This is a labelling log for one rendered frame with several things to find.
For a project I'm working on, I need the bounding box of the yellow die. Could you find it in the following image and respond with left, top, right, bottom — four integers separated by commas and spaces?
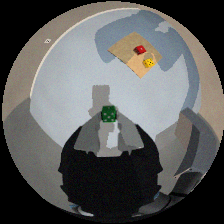
143, 58, 155, 67

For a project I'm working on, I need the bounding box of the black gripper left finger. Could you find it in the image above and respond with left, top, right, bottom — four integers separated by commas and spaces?
58, 111, 102, 173

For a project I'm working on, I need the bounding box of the tan mat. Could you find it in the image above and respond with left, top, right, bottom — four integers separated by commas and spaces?
107, 32, 163, 79

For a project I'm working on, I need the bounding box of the green die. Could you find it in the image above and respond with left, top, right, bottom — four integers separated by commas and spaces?
102, 106, 116, 123

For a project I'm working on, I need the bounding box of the red die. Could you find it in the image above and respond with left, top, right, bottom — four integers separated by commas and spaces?
134, 45, 146, 55

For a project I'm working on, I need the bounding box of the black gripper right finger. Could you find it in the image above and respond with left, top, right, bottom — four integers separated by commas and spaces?
116, 111, 163, 173

